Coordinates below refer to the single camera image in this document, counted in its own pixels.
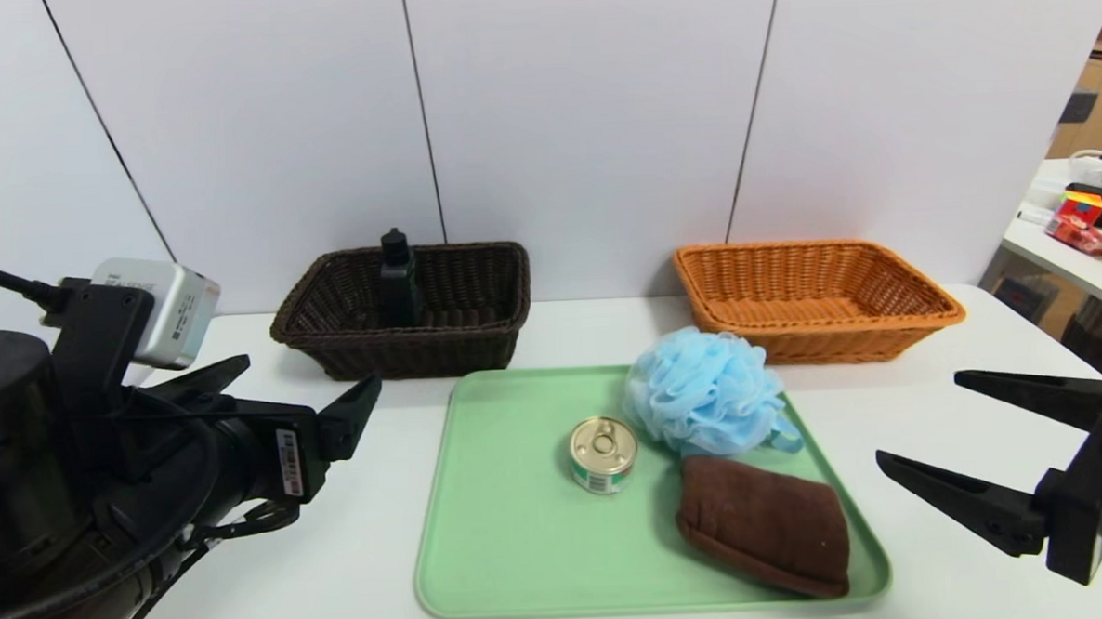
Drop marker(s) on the orange wicker basket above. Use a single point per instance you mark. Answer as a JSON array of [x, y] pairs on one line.
[[813, 340]]

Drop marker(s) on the brown microfiber towel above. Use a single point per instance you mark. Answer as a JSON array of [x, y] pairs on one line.
[[765, 523]]

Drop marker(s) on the blue mesh bath loofah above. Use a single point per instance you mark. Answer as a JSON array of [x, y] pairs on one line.
[[704, 396]]

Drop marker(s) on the red colourful box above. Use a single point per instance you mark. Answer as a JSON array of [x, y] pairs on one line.
[[1075, 221]]

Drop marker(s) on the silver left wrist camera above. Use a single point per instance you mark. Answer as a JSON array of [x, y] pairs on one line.
[[174, 312]]

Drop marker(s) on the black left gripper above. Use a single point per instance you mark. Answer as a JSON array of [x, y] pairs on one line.
[[292, 456]]

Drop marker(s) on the black pump bottle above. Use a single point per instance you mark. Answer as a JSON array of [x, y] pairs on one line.
[[400, 283]]

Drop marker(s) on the dark brown wicker basket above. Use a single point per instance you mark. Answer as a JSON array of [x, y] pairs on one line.
[[460, 351]]

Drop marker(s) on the green plastic tray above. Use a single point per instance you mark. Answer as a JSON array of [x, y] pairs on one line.
[[524, 552]]

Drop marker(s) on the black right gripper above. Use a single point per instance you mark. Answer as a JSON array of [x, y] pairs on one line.
[[1077, 510]]

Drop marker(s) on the small round tin can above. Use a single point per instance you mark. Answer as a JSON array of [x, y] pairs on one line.
[[602, 451]]

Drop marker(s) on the white side table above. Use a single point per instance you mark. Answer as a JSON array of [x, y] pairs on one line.
[[1061, 264]]

